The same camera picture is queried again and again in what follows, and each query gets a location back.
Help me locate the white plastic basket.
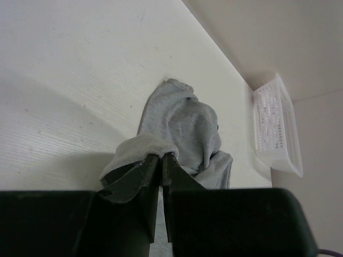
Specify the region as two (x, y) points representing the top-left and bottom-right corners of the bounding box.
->
(253, 74), (303, 177)

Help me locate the grey tank top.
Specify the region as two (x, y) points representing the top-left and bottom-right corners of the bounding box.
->
(100, 79), (233, 189)

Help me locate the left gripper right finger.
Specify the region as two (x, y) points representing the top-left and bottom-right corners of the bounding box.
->
(162, 153), (318, 256)

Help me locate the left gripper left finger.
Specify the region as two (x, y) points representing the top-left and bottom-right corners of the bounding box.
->
(1, 155), (160, 256)

